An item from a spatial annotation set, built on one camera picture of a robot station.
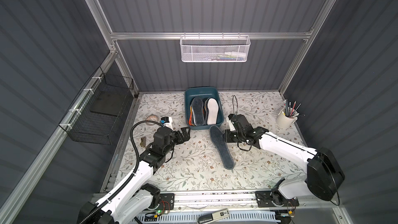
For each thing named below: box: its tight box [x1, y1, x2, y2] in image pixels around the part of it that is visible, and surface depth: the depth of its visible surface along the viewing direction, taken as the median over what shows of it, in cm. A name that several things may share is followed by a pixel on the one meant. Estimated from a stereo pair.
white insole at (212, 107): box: [206, 98, 219, 125], surface depth 107 cm
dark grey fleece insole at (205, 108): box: [204, 98, 210, 125], surface depth 107 cm
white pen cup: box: [276, 107, 299, 129], surface depth 98 cm
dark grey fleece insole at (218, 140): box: [209, 124, 235, 170], surface depth 86 cm
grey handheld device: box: [196, 208, 230, 224], surface depth 68 cm
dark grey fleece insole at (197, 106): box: [191, 96, 205, 126], surface depth 104 cm
